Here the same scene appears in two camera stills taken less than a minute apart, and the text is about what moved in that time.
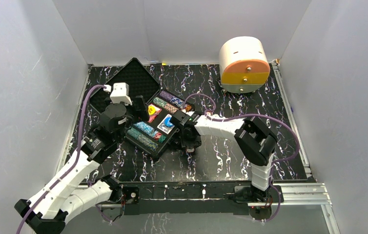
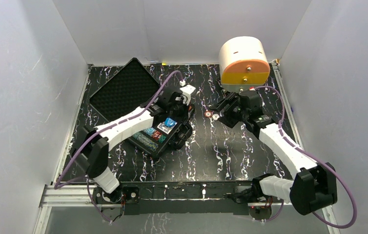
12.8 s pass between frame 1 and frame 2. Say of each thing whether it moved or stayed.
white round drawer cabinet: stayed
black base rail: stayed
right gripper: moved
